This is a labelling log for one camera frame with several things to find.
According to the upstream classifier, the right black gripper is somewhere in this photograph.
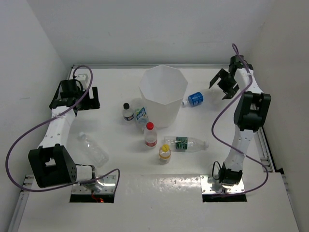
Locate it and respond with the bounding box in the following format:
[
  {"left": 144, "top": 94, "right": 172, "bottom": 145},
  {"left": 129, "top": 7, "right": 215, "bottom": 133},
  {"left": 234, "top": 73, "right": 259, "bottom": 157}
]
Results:
[{"left": 210, "top": 69, "right": 239, "bottom": 99}]

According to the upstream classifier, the blue label plastic bottle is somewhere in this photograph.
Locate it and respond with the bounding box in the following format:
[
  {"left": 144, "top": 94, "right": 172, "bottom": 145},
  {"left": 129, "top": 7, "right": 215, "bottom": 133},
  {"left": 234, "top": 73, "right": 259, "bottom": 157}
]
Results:
[{"left": 181, "top": 88, "right": 219, "bottom": 107}]

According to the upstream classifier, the red cap plastic bottle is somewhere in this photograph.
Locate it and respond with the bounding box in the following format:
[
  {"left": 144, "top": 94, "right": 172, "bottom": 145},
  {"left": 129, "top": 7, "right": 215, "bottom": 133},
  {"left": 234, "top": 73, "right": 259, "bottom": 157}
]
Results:
[{"left": 144, "top": 122, "right": 158, "bottom": 148}]

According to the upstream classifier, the green label plastic bottle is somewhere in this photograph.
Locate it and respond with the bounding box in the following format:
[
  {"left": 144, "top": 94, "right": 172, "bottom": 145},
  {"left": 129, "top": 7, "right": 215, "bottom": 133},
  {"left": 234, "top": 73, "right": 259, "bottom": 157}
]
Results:
[{"left": 164, "top": 136, "right": 209, "bottom": 153}]

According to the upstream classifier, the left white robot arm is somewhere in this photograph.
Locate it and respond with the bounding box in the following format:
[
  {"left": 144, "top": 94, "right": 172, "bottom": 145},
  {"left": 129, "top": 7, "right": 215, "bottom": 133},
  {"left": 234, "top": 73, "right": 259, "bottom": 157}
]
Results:
[{"left": 28, "top": 74, "right": 100, "bottom": 188}]

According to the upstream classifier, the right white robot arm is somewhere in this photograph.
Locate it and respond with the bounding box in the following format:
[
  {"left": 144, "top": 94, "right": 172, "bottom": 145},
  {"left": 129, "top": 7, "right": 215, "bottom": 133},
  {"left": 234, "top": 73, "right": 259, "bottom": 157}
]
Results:
[{"left": 209, "top": 55, "right": 271, "bottom": 186}]

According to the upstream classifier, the white octagonal plastic bin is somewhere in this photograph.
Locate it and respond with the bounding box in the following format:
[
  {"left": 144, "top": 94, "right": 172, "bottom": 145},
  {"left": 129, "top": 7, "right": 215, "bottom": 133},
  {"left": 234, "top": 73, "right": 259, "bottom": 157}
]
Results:
[{"left": 139, "top": 65, "right": 188, "bottom": 128}]

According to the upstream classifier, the black cap small bottle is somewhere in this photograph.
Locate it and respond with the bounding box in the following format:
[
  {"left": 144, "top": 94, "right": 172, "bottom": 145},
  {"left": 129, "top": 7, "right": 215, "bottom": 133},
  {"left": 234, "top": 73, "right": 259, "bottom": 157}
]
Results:
[{"left": 122, "top": 102, "right": 135, "bottom": 123}]

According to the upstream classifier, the light blue label bottle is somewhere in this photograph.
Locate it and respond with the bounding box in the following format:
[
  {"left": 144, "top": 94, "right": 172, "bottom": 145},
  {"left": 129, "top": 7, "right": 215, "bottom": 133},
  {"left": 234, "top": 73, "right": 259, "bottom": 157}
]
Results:
[{"left": 131, "top": 98, "right": 149, "bottom": 132}]

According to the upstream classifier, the clear unlabelled plastic bottle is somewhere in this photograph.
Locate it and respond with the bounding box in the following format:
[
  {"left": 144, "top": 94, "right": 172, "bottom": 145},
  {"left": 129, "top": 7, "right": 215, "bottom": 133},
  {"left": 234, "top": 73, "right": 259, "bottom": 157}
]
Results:
[{"left": 78, "top": 132, "right": 109, "bottom": 167}]

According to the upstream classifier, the yellow cap small bottle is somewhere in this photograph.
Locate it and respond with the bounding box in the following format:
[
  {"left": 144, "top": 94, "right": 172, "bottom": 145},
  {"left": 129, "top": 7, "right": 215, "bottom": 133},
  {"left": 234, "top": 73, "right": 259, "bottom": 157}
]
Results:
[{"left": 158, "top": 144, "right": 171, "bottom": 164}]

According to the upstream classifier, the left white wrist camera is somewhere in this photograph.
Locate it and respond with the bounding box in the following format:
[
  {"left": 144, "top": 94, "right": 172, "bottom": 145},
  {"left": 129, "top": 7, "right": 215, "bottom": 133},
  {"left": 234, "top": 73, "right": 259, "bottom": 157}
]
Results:
[{"left": 75, "top": 74, "right": 89, "bottom": 87}]

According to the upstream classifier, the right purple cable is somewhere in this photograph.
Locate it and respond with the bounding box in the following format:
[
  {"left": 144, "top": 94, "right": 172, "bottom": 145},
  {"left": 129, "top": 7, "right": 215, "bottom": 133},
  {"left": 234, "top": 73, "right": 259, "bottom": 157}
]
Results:
[{"left": 205, "top": 43, "right": 269, "bottom": 198}]

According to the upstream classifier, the purple cable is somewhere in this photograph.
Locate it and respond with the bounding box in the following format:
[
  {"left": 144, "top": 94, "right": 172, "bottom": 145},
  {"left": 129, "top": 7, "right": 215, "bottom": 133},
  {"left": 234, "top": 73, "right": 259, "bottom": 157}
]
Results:
[
  {"left": 205, "top": 43, "right": 269, "bottom": 198},
  {"left": 5, "top": 65, "right": 121, "bottom": 193}
]

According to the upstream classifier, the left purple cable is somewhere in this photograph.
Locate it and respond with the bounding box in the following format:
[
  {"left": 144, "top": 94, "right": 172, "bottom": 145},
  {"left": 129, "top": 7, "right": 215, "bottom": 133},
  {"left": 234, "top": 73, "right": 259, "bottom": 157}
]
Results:
[{"left": 5, "top": 65, "right": 121, "bottom": 193}]

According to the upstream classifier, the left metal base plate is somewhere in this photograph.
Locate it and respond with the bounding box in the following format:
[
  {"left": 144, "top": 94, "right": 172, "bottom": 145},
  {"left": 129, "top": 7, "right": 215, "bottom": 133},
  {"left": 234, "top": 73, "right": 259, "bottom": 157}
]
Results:
[{"left": 71, "top": 175, "right": 117, "bottom": 195}]

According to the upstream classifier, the metal base plate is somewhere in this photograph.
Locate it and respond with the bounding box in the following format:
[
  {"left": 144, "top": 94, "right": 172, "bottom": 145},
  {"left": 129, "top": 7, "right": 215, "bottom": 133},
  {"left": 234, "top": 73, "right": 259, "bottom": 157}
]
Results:
[
  {"left": 200, "top": 175, "right": 245, "bottom": 195},
  {"left": 71, "top": 175, "right": 117, "bottom": 195}
]

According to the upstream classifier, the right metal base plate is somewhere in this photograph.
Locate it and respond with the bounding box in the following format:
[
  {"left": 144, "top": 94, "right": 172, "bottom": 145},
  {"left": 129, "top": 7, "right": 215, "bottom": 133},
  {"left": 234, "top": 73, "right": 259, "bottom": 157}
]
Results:
[{"left": 200, "top": 175, "right": 245, "bottom": 195}]

